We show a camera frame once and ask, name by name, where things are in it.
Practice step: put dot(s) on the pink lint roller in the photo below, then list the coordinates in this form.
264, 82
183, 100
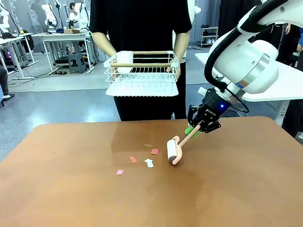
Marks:
172, 148

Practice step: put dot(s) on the floor power strip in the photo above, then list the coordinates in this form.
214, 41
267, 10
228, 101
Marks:
60, 72

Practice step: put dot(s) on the white drip tray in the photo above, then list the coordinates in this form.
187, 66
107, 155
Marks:
140, 93

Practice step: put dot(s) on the black garment on stand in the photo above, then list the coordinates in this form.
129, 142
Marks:
232, 11

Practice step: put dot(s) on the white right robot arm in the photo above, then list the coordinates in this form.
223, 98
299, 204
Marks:
239, 55

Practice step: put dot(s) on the white shoe rack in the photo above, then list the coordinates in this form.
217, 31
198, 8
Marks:
209, 38

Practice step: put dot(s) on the person's right forearm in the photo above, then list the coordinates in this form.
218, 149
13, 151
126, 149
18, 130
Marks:
103, 44

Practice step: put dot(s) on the white plastic cutlery holder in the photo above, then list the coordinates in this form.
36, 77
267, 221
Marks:
124, 58

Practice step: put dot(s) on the pink paper scrap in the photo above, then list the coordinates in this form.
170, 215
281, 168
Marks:
120, 172

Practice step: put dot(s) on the cardboard box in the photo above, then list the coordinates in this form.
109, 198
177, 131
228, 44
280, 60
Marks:
72, 31

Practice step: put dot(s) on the red-orange paper scrap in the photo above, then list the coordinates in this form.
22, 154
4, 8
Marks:
133, 159

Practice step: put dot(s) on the white paper scrap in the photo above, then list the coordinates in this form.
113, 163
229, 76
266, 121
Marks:
149, 163

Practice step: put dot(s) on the white long desk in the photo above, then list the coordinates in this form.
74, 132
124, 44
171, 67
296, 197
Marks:
12, 40

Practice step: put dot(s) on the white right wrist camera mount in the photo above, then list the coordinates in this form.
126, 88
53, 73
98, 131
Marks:
202, 90

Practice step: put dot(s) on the grey step stool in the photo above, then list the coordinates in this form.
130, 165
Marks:
77, 62

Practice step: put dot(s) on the person's left hand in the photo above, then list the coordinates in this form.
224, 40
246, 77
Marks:
176, 67

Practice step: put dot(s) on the white background desk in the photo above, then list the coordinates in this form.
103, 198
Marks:
61, 36

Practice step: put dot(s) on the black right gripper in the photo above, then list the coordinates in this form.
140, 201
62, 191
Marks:
212, 109

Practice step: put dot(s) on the red paper scrap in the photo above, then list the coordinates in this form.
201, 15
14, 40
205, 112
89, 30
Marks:
154, 151

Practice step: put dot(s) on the bystander with blue sleeve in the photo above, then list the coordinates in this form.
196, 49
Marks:
297, 108

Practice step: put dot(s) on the person in black t-shirt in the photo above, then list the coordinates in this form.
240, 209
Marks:
140, 19

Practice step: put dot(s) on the person's left forearm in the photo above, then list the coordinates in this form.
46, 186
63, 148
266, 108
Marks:
182, 45

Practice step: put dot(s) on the person's right hand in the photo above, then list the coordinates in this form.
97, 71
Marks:
113, 60

